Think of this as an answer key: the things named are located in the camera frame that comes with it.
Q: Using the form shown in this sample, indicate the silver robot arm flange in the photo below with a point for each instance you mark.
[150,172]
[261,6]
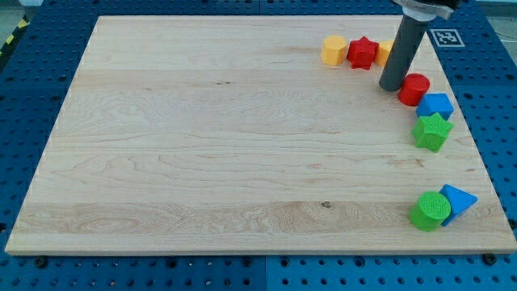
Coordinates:
[427,10]

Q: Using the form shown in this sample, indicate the yellow hexagon block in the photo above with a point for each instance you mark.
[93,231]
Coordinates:
[333,50]

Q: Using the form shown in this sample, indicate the red star block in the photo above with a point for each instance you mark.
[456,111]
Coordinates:
[361,53]

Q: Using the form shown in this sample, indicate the green star block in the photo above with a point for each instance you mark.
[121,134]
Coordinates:
[430,132]

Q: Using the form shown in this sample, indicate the wooden board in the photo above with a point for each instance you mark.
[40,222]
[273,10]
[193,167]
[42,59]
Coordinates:
[219,135]

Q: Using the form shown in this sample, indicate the yellow block behind rod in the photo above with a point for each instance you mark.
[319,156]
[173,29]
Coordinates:
[383,51]

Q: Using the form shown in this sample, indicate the red cylinder block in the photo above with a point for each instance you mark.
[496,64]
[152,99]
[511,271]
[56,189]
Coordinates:
[413,88]

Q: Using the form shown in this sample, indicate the blue cube block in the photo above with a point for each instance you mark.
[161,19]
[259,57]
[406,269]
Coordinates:
[432,103]

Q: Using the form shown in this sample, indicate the green cylinder block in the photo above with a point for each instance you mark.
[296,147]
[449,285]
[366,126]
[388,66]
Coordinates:
[430,211]

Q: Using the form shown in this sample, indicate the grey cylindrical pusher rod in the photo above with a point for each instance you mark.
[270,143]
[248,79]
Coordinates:
[408,38]

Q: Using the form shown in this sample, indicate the blue triangle block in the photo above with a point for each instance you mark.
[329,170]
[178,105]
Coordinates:
[459,200]

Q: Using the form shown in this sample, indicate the white fiducial marker tag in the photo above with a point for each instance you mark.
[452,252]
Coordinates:
[447,38]

